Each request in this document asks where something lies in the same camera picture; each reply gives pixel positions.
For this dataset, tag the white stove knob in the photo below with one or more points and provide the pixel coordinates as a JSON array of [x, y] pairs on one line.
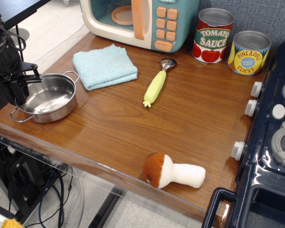
[[237, 150], [256, 89], [250, 108]]

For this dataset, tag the plush mushroom toy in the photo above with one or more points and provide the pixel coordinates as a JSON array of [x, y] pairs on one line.
[[159, 171]]

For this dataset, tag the white stove knob middle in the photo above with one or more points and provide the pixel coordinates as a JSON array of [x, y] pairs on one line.
[[250, 108]]

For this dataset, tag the tomato sauce can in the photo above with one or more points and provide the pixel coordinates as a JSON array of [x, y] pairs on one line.
[[212, 34]]

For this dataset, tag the black table leg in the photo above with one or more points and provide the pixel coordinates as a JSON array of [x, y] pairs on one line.
[[104, 212]]

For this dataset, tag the spoon with yellow-green handle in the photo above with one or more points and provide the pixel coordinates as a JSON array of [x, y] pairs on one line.
[[157, 83]]

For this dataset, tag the round floor vent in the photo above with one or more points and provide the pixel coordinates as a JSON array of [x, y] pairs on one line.
[[21, 32]]

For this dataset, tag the toy microwave teal and cream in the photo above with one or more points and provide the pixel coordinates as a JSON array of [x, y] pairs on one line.
[[160, 25]]

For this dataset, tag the pineapple slices can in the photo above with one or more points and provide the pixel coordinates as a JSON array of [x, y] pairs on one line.
[[248, 53]]

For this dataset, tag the black desk at left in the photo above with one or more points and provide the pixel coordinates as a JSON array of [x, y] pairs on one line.
[[15, 11]]

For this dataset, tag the yellow object bottom left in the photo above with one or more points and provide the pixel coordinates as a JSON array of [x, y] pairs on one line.
[[11, 223]]

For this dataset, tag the white stove knob upper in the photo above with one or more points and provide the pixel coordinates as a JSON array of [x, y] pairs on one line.
[[256, 89]]

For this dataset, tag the dark blue toy stove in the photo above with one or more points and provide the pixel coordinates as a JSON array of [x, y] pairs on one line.
[[259, 198]]

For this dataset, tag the light blue folded cloth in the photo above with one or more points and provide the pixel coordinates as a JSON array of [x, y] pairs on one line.
[[100, 68]]

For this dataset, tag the stainless steel pot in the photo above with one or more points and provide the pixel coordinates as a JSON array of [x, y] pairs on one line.
[[50, 100]]

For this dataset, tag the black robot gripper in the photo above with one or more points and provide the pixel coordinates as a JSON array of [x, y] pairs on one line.
[[13, 70]]

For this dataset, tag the white stove knob lower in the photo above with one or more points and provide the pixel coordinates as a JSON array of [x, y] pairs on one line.
[[237, 150]]

